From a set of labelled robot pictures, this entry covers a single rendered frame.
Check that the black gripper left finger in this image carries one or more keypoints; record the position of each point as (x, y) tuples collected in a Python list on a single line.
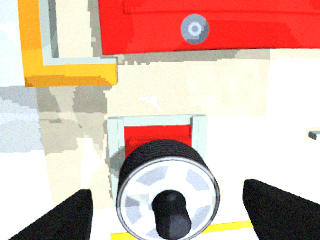
[(69, 220)]

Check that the black tyre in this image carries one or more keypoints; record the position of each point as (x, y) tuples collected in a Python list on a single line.
[(165, 164)]

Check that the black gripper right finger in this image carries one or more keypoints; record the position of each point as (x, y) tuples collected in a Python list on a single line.
[(276, 214)]

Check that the yellow rectangular outline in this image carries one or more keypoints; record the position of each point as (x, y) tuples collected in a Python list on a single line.
[(212, 228)]

